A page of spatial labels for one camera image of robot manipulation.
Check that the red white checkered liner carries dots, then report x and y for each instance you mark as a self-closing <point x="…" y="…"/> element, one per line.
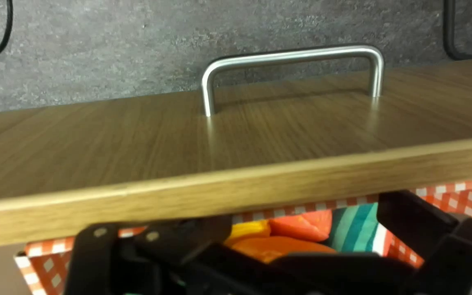
<point x="454" y="196"/>

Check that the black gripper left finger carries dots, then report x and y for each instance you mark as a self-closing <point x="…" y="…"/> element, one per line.
<point x="110" y="262"/>

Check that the teal striped cloth toy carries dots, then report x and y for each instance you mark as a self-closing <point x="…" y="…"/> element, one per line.
<point x="356" y="226"/>

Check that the wooden drawer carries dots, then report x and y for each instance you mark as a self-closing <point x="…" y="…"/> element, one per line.
<point x="192" y="152"/>

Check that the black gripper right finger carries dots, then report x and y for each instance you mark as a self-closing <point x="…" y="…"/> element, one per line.
<point x="454" y="250"/>

